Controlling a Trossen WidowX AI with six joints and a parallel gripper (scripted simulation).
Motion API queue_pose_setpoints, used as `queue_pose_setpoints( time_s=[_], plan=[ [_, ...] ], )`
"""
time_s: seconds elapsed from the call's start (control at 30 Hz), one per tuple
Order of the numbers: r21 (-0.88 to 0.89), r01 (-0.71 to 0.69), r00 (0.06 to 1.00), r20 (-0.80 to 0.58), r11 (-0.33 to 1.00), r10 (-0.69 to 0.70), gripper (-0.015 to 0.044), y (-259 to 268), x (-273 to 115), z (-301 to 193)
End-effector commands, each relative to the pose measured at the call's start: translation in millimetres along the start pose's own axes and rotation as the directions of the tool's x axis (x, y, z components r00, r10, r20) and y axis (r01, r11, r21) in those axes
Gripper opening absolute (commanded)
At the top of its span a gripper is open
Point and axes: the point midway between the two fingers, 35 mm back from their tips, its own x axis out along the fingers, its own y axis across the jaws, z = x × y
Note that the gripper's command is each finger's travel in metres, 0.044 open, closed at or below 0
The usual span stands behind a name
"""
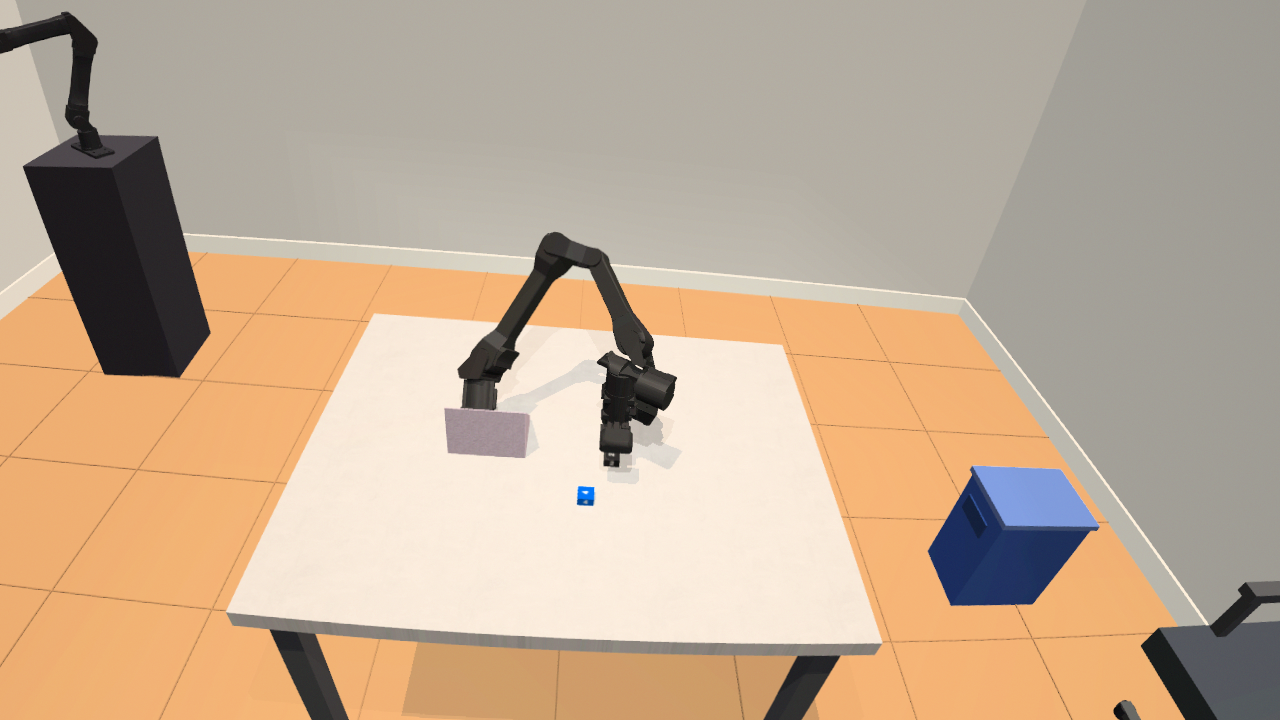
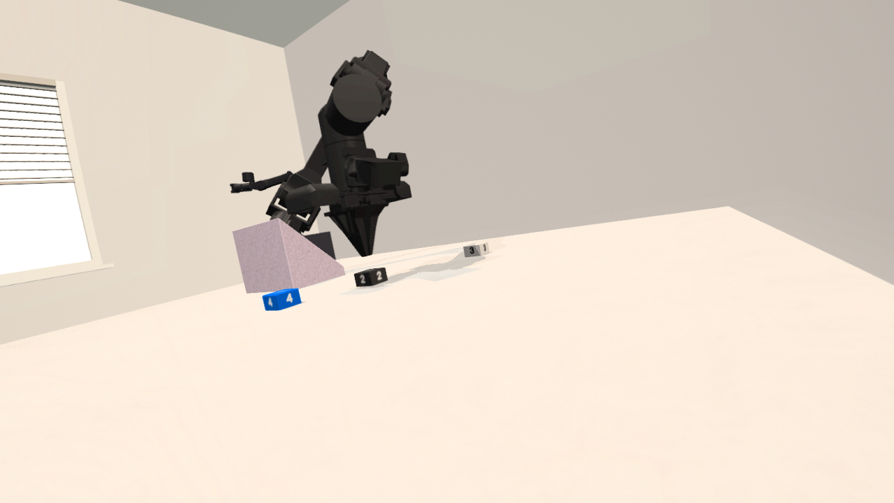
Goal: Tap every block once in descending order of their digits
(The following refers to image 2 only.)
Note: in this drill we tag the blue block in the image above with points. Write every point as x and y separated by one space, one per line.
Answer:
281 299

